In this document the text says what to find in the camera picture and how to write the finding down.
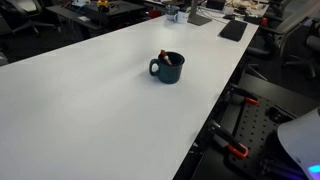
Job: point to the red capped white marker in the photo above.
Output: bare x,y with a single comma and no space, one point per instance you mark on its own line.
165,57

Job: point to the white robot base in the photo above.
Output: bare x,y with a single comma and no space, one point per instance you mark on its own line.
300,138

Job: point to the dark teal ceramic mug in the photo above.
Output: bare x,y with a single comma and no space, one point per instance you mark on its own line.
168,74

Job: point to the white mug in background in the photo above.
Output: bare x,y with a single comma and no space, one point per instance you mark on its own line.
181,17

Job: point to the black orange clamp near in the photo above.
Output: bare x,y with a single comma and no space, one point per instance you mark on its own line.
234,146

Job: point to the black orange clamp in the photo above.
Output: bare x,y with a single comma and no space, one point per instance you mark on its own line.
234,146
248,96

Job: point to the grey monitor stand base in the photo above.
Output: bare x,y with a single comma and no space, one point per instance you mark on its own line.
194,18

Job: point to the black orange clamp far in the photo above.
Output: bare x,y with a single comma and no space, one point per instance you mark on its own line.
248,96

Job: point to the black keyboard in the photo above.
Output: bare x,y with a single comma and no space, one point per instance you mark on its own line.
233,30

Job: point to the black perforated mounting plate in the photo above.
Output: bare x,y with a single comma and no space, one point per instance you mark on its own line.
256,129

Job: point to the yellow red emergency button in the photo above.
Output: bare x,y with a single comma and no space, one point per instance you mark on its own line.
103,5

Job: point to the black office chair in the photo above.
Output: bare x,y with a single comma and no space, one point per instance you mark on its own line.
269,41

